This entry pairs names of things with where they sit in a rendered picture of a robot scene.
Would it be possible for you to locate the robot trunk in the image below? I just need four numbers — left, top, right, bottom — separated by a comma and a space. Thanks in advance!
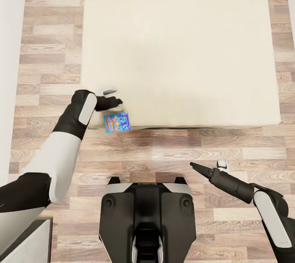
132, 236, 163, 263

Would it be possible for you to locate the board game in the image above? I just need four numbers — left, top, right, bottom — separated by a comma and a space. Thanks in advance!
103, 112, 131, 134

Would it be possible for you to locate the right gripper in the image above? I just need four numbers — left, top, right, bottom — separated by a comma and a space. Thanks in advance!
190, 162, 240, 196

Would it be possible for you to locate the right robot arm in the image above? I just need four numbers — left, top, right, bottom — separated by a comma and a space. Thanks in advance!
190, 160, 295, 263

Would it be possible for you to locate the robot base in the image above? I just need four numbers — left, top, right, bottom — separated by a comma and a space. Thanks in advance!
99, 177, 196, 263

